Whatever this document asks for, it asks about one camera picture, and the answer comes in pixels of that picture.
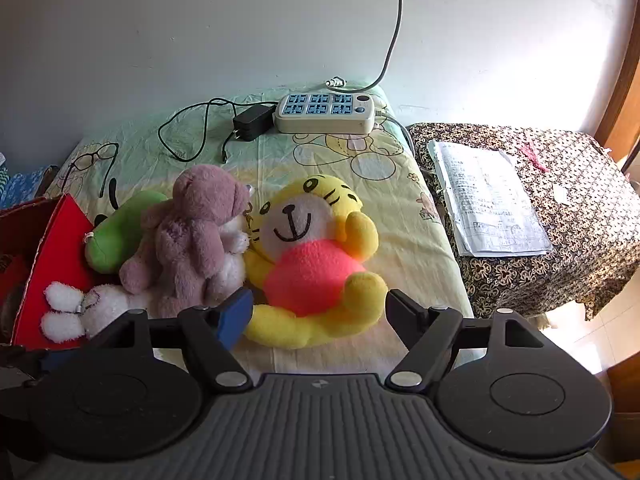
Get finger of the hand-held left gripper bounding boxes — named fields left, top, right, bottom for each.
left=0, top=345, right=66, bottom=396

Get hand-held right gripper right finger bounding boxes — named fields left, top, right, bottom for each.
left=385, top=288, right=551, bottom=395

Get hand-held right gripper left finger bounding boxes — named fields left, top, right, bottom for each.
left=85, top=288, right=255, bottom=395

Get pale plush with blue bow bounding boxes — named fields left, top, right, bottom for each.
left=220, top=185, right=256, bottom=292

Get yellow tiger plush toy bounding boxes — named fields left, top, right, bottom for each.
left=242, top=174, right=390, bottom=350

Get mauve bear plush toy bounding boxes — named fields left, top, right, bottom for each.
left=118, top=164, right=251, bottom=318

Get white fluffy rabbit plush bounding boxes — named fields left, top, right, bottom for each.
left=40, top=281, right=156, bottom=345

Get red cardboard box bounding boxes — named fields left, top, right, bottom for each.
left=0, top=192, right=101, bottom=351

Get green plush toy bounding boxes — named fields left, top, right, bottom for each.
left=83, top=190, right=168, bottom=274

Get cartoon printed bedsheet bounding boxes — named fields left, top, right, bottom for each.
left=45, top=85, right=473, bottom=376

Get stack of white papers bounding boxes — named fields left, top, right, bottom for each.
left=427, top=140, right=554, bottom=258

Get black eyeglasses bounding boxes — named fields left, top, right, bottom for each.
left=68, top=142, right=121, bottom=211

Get blue patterned cloth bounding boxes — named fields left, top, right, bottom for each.
left=0, top=165, right=61, bottom=206

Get black power adapter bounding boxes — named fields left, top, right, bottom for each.
left=232, top=103, right=277, bottom=142

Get pink ribbon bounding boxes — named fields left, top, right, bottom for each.
left=517, top=141, right=551, bottom=173

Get beige power strip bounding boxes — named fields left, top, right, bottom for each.
left=273, top=91, right=377, bottom=135

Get black adapter cable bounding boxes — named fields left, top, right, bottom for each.
left=158, top=98, right=278, bottom=163

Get wooden door frame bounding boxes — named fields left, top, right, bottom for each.
left=595, top=55, right=640, bottom=181

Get grey power cord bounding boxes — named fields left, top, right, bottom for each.
left=367, top=0, right=415, bottom=143

